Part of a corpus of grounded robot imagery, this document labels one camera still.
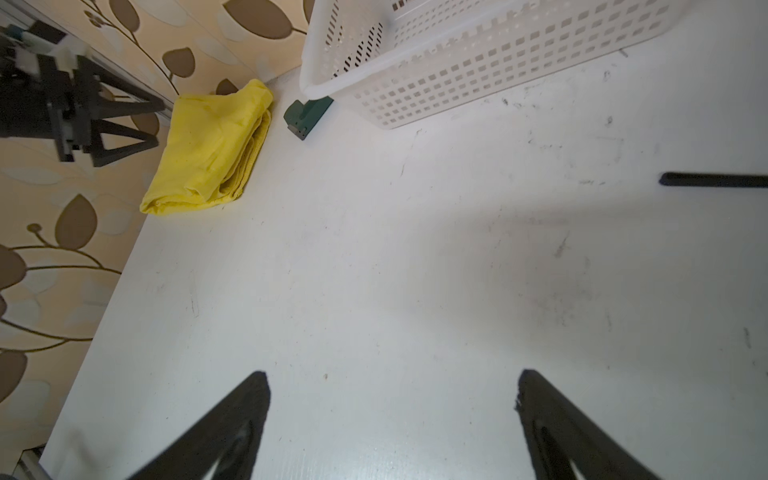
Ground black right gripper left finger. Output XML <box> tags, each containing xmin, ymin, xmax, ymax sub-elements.
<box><xmin>132</xmin><ymin>371</ymin><xmax>271</xmax><ymax>479</ymax></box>

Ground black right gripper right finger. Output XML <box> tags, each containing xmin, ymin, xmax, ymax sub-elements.
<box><xmin>515</xmin><ymin>369</ymin><xmax>657</xmax><ymax>479</ymax></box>

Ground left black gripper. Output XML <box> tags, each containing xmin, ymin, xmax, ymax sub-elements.
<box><xmin>1</xmin><ymin>20</ymin><xmax>166</xmax><ymax>168</ymax></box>

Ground yellow trousers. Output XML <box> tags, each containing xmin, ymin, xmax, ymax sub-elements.
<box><xmin>140</xmin><ymin>79</ymin><xmax>274</xmax><ymax>216</ymax></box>

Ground dark green pipe wrench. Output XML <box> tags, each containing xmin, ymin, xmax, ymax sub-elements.
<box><xmin>283</xmin><ymin>97</ymin><xmax>333</xmax><ymax>140</ymax></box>

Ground white plastic laundry basket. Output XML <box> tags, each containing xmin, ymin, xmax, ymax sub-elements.
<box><xmin>300</xmin><ymin>0</ymin><xmax>686</xmax><ymax>129</ymax></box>

